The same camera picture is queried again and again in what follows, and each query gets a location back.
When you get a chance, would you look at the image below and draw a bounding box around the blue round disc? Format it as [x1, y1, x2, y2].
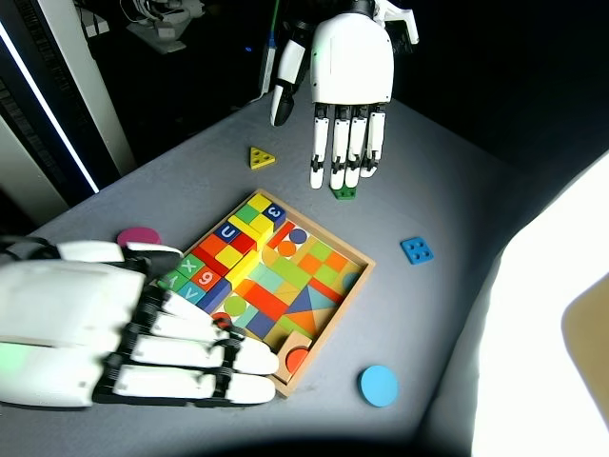
[357, 365, 401, 408]

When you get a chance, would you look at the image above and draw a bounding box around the magenta round disc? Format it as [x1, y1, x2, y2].
[116, 227, 164, 249]

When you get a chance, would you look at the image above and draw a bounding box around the blue square four-hole piece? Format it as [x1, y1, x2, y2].
[400, 237, 436, 266]

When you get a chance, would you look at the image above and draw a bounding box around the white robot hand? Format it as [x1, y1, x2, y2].
[269, 12, 397, 191]
[0, 236, 281, 410]

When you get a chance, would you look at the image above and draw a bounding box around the red rounded block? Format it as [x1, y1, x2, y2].
[285, 348, 310, 375]

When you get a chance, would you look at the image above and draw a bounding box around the wooden arch block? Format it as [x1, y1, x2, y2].
[274, 331, 315, 383]

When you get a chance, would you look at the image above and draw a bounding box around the white device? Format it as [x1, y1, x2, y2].
[118, 0, 206, 56]

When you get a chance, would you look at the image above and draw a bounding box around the green cable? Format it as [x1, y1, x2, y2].
[265, 0, 283, 49]

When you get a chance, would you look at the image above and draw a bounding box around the white light strip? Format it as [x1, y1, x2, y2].
[0, 19, 102, 195]

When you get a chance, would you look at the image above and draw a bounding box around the yellow triangle holed piece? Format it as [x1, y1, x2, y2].
[247, 146, 279, 170]

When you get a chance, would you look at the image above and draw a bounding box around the white frame post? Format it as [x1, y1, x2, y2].
[36, 0, 140, 178]

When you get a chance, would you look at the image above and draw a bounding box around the grey table cloth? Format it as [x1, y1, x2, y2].
[0, 81, 609, 457]

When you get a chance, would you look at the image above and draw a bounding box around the white backdrop sheet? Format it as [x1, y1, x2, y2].
[421, 150, 609, 457]

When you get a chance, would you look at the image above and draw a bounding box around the tan board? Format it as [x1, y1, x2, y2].
[560, 272, 609, 411]

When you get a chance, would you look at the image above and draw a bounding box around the wooden block tray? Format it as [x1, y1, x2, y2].
[156, 189, 378, 400]

